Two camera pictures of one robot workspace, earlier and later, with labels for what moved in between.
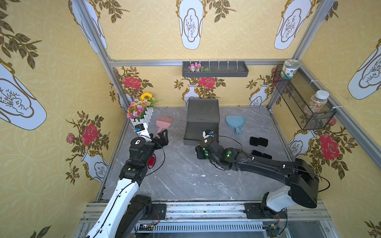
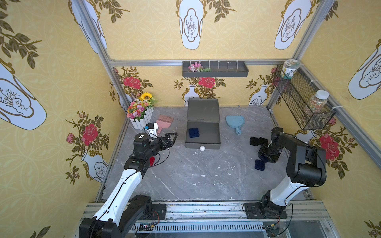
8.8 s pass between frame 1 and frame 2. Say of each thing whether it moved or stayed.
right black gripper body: moved
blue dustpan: stayed
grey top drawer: stayed
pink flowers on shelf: stayed
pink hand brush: stayed
